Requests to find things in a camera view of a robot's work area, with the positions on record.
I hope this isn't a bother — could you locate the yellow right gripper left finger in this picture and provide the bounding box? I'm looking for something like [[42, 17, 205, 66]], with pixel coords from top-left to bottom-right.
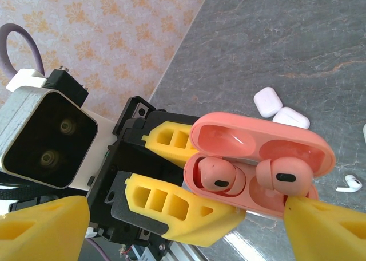
[[0, 195, 91, 261]]

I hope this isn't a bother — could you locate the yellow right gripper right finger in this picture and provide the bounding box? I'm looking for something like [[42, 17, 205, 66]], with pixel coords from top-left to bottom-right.
[[283, 196, 366, 261]]

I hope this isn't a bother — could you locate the pink earbud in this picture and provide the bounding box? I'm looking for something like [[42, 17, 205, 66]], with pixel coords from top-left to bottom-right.
[[256, 159, 314, 207], [197, 157, 247, 197]]

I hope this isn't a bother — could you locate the white earbud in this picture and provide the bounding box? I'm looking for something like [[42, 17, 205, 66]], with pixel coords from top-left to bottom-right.
[[336, 173, 363, 193]]

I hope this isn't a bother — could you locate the pink earbud charging case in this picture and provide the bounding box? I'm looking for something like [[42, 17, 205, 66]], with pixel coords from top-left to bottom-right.
[[184, 111, 337, 219]]

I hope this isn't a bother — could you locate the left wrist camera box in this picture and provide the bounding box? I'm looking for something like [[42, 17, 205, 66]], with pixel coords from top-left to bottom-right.
[[0, 66, 121, 193]]

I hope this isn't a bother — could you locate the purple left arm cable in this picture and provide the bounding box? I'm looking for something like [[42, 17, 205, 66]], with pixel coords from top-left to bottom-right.
[[0, 22, 46, 80]]

